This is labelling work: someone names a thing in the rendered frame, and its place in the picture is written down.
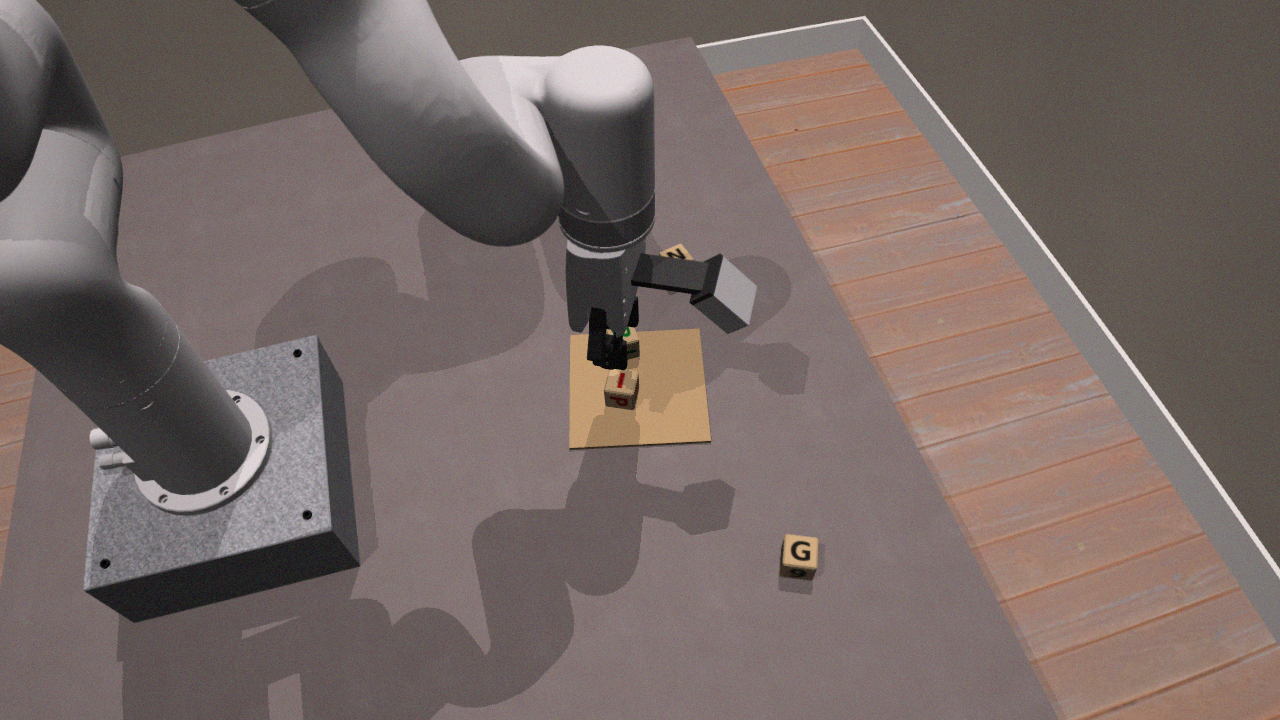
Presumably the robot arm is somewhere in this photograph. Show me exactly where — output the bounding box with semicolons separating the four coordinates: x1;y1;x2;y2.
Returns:
0;0;756;516

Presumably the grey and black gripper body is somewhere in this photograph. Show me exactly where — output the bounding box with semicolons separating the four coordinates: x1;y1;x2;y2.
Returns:
559;217;655;338

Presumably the tan flat mat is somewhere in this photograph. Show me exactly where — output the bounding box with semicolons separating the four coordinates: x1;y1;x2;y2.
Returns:
570;329;710;450

